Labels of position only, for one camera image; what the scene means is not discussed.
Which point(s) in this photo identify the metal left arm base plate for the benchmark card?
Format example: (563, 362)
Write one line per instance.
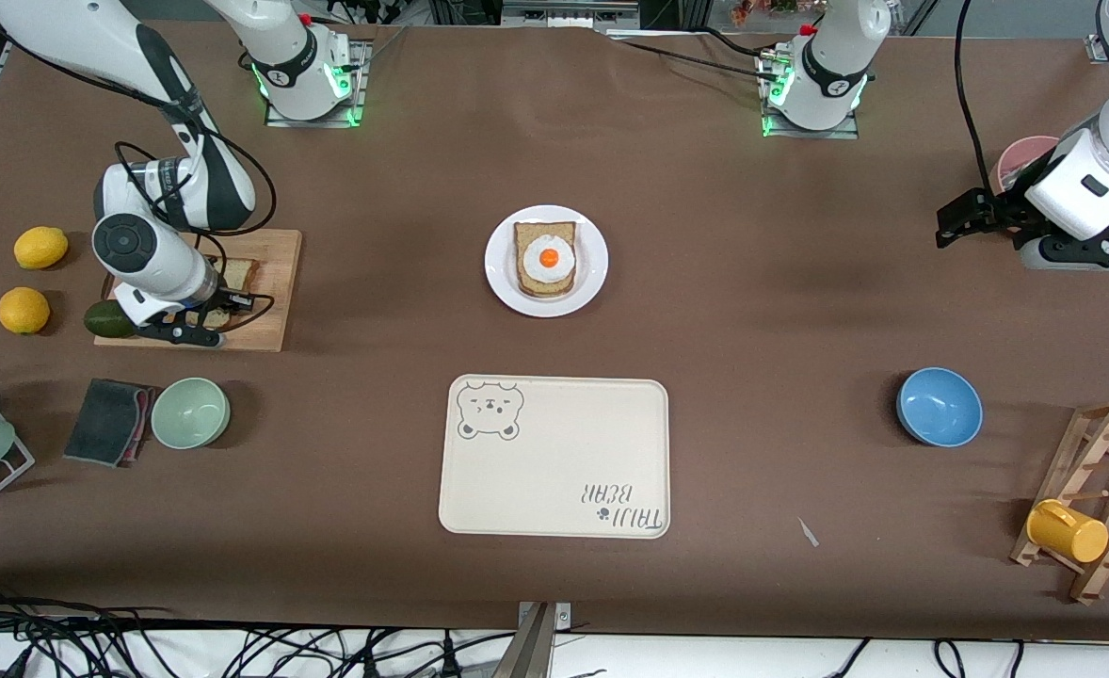
(813, 133)

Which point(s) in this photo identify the grey background box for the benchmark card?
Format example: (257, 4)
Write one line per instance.
(564, 14)

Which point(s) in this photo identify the yellow mug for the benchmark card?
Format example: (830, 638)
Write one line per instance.
(1068, 532)

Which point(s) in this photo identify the pink bowl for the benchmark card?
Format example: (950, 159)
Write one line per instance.
(1020, 149)

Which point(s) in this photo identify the beige bear print tray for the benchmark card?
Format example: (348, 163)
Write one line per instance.
(554, 461)

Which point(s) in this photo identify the white round plate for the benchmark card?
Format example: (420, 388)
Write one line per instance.
(592, 282)

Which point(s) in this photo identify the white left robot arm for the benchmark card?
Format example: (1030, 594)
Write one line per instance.
(832, 66)

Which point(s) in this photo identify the seeded bread slice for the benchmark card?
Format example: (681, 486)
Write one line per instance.
(244, 273)

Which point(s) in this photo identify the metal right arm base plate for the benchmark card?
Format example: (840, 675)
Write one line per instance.
(359, 94)

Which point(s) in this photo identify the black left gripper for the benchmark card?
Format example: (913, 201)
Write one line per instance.
(1004, 211)

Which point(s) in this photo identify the dark grey folded cloth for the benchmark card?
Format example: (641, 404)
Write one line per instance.
(103, 422)

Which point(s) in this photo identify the yellow lemon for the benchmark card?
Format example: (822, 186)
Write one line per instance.
(41, 250)
(24, 311)

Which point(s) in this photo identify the pink cloth under grey cloth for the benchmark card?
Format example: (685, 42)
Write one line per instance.
(148, 414)

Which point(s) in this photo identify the metal table edge bracket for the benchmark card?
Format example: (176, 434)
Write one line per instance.
(536, 650)

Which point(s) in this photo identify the bamboo cutting board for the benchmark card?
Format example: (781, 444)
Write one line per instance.
(277, 282)

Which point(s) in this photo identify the green avocado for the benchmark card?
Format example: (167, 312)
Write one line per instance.
(103, 322)

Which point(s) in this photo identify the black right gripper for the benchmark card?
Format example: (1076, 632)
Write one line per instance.
(222, 301)

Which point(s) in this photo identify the mint green bowl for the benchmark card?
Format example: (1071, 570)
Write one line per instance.
(190, 412)

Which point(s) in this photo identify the small white paper scrap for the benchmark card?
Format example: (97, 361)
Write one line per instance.
(809, 533)

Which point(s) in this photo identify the fried egg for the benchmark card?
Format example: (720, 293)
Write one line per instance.
(548, 257)

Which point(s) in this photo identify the blue bowl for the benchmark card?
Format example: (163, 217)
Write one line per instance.
(939, 407)

